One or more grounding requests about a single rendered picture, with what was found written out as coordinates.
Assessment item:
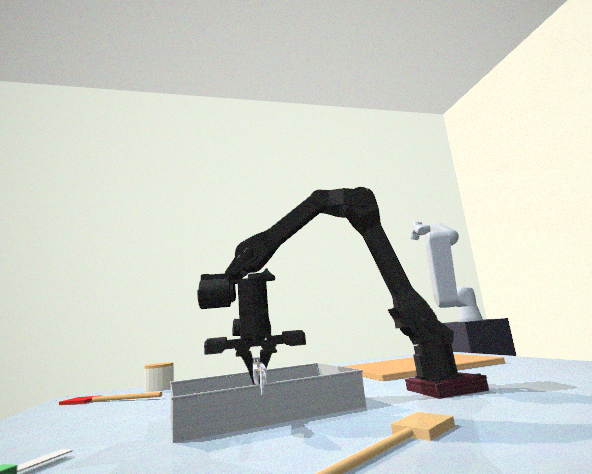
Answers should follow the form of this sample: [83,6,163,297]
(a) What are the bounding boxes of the small tan cylinder with orange top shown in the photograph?
[144,362,174,391]

